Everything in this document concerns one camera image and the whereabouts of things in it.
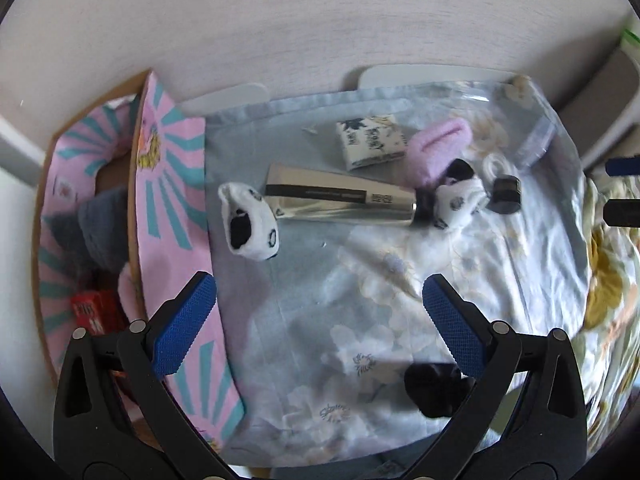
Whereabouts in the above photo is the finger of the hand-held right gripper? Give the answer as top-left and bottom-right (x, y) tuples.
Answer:
(602, 199), (640, 226)
(605, 156), (640, 177)

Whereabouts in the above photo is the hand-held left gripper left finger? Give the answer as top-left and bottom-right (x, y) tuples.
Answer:
(52, 271), (236, 480)

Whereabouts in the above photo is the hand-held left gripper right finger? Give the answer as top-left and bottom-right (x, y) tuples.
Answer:
(405, 274), (588, 480)

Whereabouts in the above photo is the clear plastic tube container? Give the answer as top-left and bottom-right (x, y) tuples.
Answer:
(515, 115), (557, 167)

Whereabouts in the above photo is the small black jar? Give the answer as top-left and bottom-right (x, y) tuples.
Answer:
(489, 175), (523, 215)

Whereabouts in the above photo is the white cow-print sock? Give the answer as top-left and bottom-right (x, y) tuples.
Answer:
(217, 181), (281, 262)
(431, 158), (488, 231)

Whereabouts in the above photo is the white cord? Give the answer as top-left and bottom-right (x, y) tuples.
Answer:
(482, 154), (511, 181)

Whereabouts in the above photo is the cardboard box with pink lining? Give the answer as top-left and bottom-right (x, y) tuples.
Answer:
(31, 69), (248, 448)

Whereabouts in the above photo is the silver cosmetic tube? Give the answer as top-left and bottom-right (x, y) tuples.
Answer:
(264, 162), (436, 228)

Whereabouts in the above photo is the yellow floral blanket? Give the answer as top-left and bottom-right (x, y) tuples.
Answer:
(575, 170), (640, 461)

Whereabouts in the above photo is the grey and white chair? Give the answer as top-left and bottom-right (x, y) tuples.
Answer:
(555, 45), (640, 173)

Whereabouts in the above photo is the red snack packet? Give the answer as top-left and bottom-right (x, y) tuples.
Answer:
(70, 290), (126, 336)

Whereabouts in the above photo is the light blue floral tablecloth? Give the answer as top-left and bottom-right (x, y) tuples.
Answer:
(202, 77), (591, 466)

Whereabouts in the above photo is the grey plush toy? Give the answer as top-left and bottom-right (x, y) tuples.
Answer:
(42, 187), (132, 276)

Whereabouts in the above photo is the floral tissue pack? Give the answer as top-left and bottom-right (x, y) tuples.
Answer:
(334, 114), (416, 171)

